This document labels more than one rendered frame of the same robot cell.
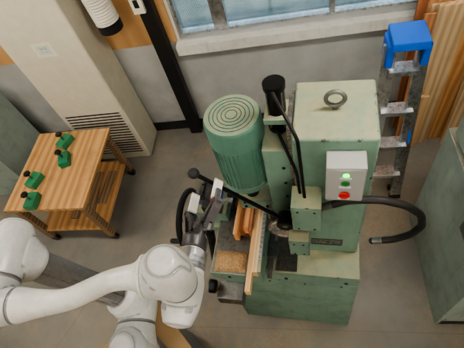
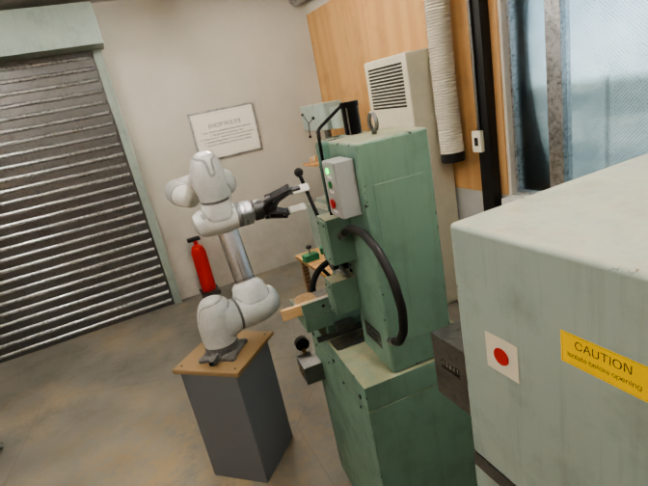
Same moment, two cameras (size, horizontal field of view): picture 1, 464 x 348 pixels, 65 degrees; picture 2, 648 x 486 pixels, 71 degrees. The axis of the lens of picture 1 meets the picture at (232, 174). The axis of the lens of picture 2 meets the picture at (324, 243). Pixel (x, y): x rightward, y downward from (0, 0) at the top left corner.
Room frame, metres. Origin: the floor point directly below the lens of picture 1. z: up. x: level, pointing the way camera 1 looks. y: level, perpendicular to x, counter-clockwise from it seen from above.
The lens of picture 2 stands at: (-0.39, -1.20, 1.66)
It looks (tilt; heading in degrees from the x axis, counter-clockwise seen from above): 18 degrees down; 49
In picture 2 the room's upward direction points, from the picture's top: 12 degrees counter-clockwise
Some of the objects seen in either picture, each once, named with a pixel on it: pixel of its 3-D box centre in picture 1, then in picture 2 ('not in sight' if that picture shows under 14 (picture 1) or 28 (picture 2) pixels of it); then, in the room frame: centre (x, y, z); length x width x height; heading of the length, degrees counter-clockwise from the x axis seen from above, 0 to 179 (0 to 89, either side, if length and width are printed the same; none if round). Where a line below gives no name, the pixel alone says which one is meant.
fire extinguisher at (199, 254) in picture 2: not in sight; (202, 266); (1.44, 2.79, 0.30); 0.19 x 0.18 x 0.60; 71
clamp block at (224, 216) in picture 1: (215, 204); not in sight; (0.86, 0.11, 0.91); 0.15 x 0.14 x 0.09; 156
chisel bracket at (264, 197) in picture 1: (259, 197); not in sight; (0.74, -0.07, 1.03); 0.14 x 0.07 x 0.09; 66
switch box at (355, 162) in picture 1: (344, 176); (341, 187); (0.49, -0.29, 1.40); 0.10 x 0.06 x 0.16; 66
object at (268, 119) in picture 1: (277, 105); (353, 128); (0.70, -0.18, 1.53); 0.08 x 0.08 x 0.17; 66
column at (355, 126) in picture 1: (331, 180); (392, 249); (0.64, -0.32, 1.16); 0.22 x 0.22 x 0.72; 66
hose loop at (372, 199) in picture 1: (369, 223); (373, 287); (0.46, -0.38, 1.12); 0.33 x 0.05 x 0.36; 66
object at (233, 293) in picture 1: (231, 293); (310, 366); (0.58, 0.18, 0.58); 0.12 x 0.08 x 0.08; 66
